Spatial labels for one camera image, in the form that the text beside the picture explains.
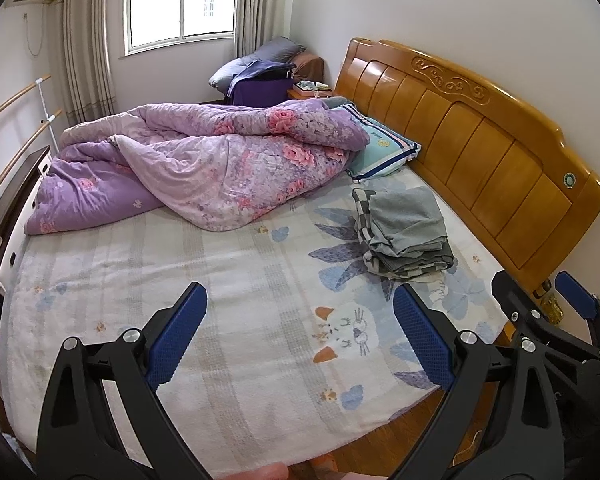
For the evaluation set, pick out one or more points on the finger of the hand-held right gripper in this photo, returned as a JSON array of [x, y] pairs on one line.
[[575, 295], [520, 305]]

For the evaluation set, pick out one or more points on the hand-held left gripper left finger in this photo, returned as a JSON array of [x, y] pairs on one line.
[[180, 330]]

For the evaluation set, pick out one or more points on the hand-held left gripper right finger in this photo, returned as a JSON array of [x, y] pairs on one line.
[[422, 332]]

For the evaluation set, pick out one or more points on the grey sweatshirt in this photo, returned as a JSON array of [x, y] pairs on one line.
[[405, 220]]

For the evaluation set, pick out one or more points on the person's left hand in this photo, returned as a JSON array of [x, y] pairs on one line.
[[252, 472]]

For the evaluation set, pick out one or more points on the white cat print blanket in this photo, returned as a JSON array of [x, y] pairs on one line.
[[180, 260]]

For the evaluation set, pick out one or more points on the dark grey folded garment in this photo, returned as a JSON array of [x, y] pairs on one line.
[[420, 262]]

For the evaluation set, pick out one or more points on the checkered folded garment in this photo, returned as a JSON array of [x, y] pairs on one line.
[[362, 210]]

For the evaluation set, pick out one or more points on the purple floral quilt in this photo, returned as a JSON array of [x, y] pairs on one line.
[[205, 170]]

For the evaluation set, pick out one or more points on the wooden bed headboard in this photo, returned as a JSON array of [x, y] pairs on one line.
[[480, 135]]

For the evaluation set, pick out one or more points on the teal striped pillow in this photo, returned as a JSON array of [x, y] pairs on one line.
[[385, 147]]

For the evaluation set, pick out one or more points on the blue grey pillow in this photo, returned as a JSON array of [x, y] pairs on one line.
[[227, 75]]

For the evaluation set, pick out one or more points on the wooden nightstand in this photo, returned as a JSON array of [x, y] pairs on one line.
[[305, 96]]

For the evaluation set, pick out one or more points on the brown covered chair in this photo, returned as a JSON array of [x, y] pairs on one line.
[[310, 65]]

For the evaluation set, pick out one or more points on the dark grey pillow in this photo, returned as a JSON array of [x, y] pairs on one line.
[[275, 50]]

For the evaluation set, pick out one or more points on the beige striped curtain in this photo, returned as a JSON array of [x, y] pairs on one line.
[[262, 5], [87, 40]]

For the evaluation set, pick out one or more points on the window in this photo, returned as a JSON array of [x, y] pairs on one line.
[[180, 0]]

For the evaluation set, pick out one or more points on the curved wooden rail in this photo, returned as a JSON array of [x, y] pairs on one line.
[[15, 165], [15, 95]]

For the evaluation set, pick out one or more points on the white rail post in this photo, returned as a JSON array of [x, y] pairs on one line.
[[47, 115]]

